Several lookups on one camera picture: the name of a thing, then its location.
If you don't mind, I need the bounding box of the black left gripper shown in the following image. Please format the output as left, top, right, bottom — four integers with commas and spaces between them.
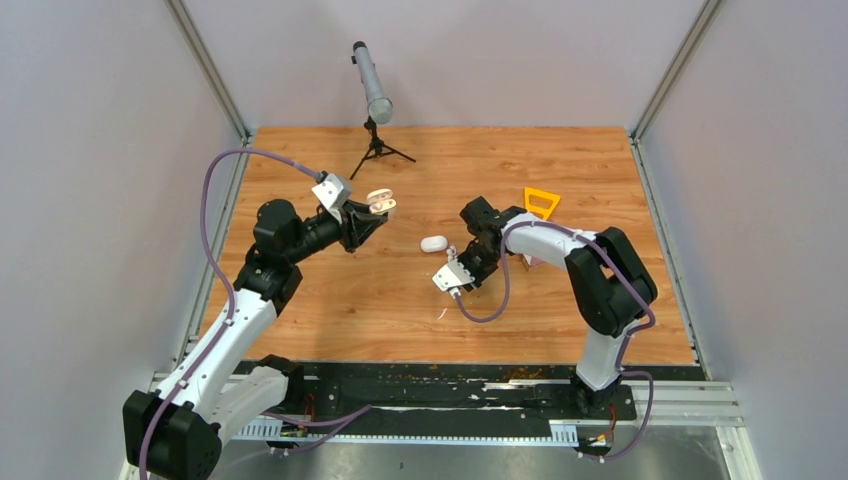
286, 198, 388, 265

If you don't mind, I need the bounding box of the white gold-trimmed earbud case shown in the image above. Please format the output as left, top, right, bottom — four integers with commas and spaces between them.
366, 188, 397, 215

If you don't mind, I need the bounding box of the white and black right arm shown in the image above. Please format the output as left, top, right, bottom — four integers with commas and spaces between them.
433, 197, 658, 418

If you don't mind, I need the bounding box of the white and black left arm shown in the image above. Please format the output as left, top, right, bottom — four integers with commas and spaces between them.
123, 190, 397, 479

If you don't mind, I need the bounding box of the white oval earbud case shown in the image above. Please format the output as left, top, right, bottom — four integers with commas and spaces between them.
419, 235, 449, 253

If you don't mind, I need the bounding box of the black microphone tripod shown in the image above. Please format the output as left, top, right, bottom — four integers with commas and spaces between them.
349, 116, 417, 180

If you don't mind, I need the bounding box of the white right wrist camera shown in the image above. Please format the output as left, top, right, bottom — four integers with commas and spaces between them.
432, 258, 474, 292

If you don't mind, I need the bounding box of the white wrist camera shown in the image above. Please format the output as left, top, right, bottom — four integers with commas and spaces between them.
312, 172, 353, 224
432, 258, 474, 292

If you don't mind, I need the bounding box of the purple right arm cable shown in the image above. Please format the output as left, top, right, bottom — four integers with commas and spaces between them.
451, 221, 658, 462

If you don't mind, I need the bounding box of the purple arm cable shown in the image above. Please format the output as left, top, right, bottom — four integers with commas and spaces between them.
451, 221, 658, 462
137, 148, 372, 480

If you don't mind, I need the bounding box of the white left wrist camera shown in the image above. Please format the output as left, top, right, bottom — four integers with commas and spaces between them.
312, 172, 353, 224

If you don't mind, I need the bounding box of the yellow triangular plastic frame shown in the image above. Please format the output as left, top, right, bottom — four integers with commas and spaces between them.
523, 187, 561, 220

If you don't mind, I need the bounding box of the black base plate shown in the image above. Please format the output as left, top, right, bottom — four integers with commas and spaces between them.
272, 362, 637, 438

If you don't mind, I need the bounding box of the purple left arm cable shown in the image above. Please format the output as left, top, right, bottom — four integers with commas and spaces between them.
137, 148, 372, 480

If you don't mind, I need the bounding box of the white cable duct strip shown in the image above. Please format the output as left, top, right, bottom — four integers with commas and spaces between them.
225, 417, 581, 448

